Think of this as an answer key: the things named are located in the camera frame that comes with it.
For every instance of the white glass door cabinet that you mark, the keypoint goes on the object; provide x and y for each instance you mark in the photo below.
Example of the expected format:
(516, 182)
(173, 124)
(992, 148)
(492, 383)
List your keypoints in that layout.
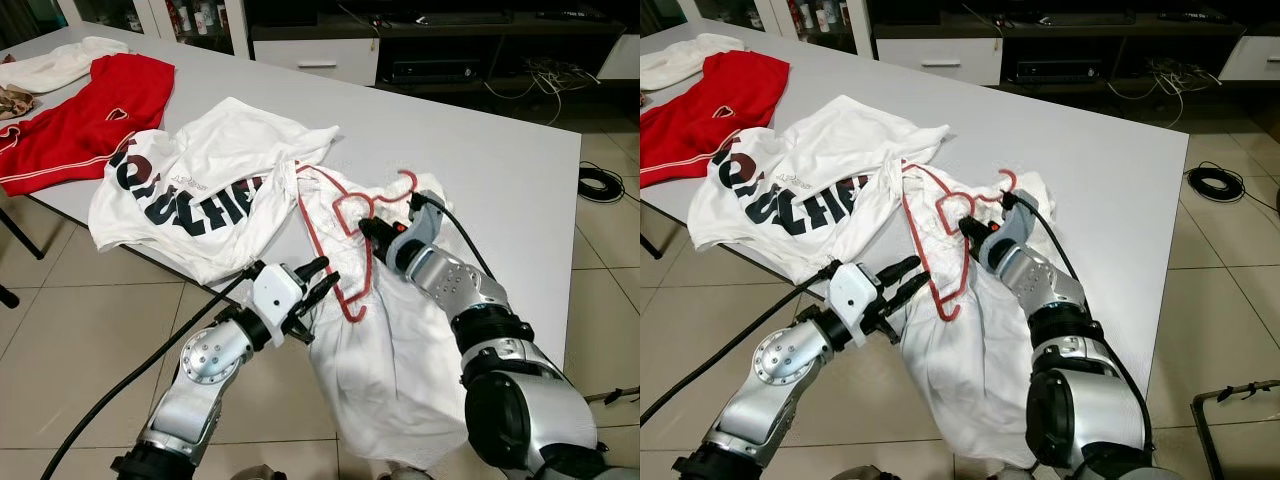
(240, 25)
(865, 25)

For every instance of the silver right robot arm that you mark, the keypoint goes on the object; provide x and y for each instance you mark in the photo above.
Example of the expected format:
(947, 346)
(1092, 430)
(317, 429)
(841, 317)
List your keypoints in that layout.
(450, 280)
(1060, 290)

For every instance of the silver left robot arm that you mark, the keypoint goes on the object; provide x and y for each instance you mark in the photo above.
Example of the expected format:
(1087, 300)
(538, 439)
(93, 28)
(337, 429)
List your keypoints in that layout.
(205, 355)
(790, 355)

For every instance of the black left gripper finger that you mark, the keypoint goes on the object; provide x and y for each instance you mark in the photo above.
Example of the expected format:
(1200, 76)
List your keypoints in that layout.
(320, 294)
(897, 270)
(907, 294)
(310, 270)

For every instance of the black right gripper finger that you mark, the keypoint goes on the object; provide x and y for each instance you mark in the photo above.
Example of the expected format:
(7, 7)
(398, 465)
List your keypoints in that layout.
(975, 226)
(376, 227)
(380, 249)
(977, 249)

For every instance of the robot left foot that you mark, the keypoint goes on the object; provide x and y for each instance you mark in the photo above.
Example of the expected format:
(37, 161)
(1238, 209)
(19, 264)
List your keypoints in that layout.
(860, 474)
(260, 474)

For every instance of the red plastic clothes hanger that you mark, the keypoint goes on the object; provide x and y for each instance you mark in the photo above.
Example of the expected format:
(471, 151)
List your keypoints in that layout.
(350, 316)
(950, 315)

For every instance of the brown patterned cloth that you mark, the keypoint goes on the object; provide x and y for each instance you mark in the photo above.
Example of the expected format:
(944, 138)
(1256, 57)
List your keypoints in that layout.
(15, 100)

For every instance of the dark TV cabinet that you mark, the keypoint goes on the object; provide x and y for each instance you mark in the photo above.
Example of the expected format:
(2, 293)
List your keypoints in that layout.
(1060, 30)
(440, 30)

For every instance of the black metal rack frame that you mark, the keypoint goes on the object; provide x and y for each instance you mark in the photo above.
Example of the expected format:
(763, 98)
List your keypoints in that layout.
(615, 395)
(1200, 430)

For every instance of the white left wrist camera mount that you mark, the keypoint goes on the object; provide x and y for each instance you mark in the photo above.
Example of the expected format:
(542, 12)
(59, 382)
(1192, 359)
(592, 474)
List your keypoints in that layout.
(852, 295)
(275, 295)

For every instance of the white cabinet drawer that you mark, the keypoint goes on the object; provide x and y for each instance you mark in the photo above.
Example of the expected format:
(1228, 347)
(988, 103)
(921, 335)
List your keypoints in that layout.
(940, 60)
(315, 60)
(620, 58)
(1250, 58)

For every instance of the plain white shirt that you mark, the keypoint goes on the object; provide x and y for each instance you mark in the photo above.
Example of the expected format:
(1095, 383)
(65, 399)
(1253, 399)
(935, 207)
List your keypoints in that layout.
(400, 380)
(990, 380)

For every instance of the black table leg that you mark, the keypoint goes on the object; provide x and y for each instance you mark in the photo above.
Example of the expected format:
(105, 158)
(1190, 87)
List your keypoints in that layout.
(8, 296)
(22, 232)
(650, 245)

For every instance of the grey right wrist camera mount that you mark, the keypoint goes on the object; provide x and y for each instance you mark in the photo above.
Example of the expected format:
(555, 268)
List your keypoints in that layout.
(422, 228)
(1015, 228)

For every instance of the cream white garment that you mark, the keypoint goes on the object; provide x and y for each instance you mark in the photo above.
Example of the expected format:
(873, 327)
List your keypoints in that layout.
(680, 62)
(60, 65)

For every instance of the black media player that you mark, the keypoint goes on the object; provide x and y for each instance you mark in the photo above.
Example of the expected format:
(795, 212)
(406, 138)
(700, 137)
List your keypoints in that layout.
(435, 72)
(1058, 72)

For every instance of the red shirt white trim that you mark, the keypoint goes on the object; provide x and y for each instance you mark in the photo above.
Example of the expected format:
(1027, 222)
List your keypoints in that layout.
(715, 110)
(90, 120)

